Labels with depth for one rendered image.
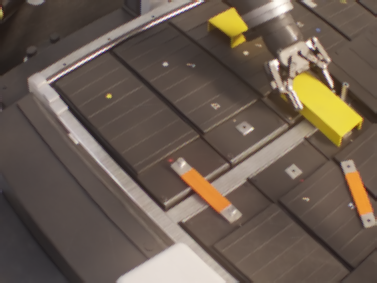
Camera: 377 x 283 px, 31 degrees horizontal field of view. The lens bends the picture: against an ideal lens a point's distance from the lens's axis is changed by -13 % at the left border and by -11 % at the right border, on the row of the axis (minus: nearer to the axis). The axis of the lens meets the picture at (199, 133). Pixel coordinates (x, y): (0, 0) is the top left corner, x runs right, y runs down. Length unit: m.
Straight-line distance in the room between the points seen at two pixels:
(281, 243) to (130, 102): 0.39
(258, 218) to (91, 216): 0.29
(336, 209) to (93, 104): 0.49
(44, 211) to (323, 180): 0.49
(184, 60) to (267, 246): 0.44
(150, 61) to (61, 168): 0.38
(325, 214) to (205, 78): 0.37
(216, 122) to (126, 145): 0.16
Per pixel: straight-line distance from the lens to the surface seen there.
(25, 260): 1.17
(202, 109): 1.33
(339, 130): 1.31
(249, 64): 1.42
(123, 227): 1.05
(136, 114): 1.32
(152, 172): 1.25
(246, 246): 1.16
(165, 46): 1.45
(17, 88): 1.59
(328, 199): 1.23
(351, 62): 1.47
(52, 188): 1.11
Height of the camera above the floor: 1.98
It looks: 49 degrees down
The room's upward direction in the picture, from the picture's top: 3 degrees clockwise
